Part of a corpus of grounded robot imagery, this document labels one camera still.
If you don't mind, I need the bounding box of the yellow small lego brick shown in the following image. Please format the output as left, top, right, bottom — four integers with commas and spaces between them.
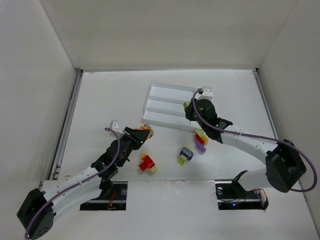
140, 153, 147, 159

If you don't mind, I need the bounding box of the purple butterfly lego brick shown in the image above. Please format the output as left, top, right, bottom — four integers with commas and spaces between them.
145, 124, 154, 139

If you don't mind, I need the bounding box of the red large lego brick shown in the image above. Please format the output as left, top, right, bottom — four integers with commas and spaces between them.
139, 155, 156, 172

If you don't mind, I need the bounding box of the light green lego brick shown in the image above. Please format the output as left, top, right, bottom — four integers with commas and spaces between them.
183, 101, 192, 110
177, 154, 188, 166

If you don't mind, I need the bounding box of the light green lego plate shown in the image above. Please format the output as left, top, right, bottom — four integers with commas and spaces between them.
149, 165, 157, 173

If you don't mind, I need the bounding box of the yellow butterfly lego brick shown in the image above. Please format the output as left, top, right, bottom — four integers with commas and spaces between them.
139, 124, 149, 130

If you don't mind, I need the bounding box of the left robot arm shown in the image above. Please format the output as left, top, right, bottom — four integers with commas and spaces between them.
16, 126, 153, 240

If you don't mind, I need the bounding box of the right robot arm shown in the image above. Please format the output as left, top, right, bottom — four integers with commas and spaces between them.
183, 99, 307, 193

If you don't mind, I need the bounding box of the yellow curved lego brick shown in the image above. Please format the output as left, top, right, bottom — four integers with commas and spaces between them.
201, 135, 208, 145

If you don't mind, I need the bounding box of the red curved lego brick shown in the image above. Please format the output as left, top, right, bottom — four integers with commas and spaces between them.
195, 133, 206, 145

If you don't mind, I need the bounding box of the purple curved lego brick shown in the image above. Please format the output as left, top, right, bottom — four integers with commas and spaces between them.
196, 141, 207, 153

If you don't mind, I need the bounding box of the white sorting tray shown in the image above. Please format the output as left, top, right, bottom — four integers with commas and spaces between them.
142, 82, 201, 132

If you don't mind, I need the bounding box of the light green small lego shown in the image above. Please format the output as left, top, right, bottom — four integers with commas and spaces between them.
184, 145, 192, 150

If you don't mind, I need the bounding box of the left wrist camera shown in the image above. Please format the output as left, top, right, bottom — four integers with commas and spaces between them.
109, 120, 124, 137

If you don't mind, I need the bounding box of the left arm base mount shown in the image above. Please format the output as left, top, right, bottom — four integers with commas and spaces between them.
79, 176, 128, 211

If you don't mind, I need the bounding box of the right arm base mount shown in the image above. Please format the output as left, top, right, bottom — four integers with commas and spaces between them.
214, 170, 269, 211

